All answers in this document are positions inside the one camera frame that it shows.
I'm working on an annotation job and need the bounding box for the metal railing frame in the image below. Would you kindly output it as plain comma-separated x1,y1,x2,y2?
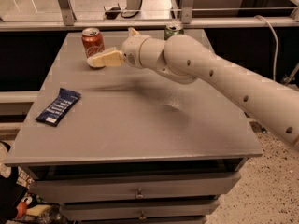
0,0,299,32

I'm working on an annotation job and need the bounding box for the grey drawer cabinet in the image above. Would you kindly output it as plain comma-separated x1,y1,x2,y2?
7,33,262,224

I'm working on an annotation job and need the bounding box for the upper grey drawer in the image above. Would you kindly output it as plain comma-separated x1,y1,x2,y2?
30,172,240,203

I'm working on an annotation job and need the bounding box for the green sparkling water can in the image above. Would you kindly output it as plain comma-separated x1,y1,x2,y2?
164,24,184,40

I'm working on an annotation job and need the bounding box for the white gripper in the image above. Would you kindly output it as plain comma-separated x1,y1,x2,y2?
87,27,150,68

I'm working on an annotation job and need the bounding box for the white cable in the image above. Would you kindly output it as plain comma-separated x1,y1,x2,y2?
254,14,280,82

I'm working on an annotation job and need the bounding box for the lower grey drawer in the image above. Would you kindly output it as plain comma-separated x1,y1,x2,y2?
61,200,219,221

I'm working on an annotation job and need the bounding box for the clutter bag on floor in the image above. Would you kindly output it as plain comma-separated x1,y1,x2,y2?
0,141,68,224

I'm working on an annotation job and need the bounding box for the red coke can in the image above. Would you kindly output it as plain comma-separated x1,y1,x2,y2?
81,27,105,69

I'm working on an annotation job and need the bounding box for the grey drawer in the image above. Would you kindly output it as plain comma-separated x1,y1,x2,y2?
30,172,240,203
61,200,219,221

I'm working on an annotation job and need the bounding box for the blue snack bar wrapper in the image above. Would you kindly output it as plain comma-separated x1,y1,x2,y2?
36,88,81,127

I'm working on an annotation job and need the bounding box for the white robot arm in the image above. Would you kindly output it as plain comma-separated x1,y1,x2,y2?
87,28,299,147

